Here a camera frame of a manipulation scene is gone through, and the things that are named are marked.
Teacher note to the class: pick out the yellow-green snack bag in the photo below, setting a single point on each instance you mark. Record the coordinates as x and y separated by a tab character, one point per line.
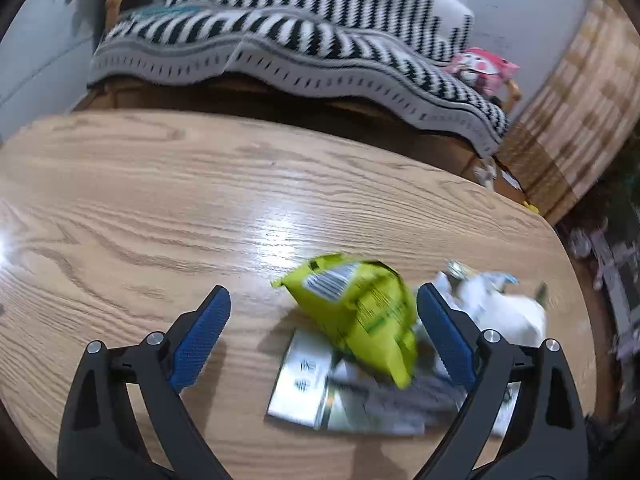
360	305

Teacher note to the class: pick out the beige patterned curtain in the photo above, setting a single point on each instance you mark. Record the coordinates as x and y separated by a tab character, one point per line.
575	110

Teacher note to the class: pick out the small yellow object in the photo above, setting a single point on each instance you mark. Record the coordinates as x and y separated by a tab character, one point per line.
531	207

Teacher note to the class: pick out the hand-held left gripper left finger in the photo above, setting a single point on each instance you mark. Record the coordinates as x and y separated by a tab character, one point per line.
200	332

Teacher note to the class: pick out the pale clutter heap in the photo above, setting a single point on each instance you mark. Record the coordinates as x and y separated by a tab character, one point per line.
610	270

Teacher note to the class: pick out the silver flat packet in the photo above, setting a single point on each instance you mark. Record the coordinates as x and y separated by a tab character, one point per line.
300	380

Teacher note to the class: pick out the white cabinet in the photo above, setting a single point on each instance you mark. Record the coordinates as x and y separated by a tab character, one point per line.
40	45

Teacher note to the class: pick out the sofa with striped blanket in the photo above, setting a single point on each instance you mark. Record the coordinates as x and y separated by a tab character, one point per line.
300	35

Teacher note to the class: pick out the pink cartoon cushion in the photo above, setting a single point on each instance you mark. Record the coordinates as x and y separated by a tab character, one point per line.
480	67

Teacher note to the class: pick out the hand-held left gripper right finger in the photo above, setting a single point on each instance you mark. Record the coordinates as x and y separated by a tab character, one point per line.
442	332

